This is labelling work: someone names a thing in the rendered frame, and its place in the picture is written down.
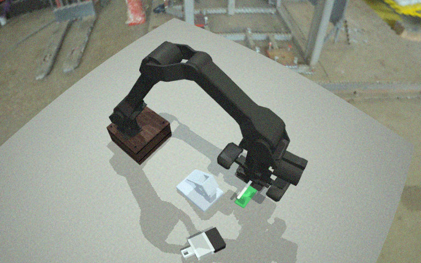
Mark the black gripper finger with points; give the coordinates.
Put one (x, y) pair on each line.
(242, 178)
(256, 186)

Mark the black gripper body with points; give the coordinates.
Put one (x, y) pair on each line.
(230, 154)

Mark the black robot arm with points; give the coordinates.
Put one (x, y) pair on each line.
(264, 133)

